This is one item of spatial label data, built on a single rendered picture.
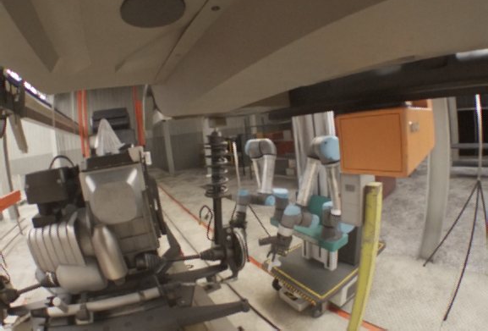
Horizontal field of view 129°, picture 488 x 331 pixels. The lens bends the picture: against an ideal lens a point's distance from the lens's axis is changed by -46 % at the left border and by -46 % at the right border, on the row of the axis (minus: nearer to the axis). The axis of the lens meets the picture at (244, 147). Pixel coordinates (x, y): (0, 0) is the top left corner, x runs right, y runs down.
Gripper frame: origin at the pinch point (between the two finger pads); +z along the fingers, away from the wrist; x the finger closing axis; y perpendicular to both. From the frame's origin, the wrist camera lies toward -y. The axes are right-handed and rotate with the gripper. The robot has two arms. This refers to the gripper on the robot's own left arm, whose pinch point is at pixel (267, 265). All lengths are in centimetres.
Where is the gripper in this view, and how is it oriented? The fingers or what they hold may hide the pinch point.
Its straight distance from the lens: 123.5
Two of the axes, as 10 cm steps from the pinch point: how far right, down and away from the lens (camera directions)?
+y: 9.5, 3.0, -0.3
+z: -3.0, 9.5, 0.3
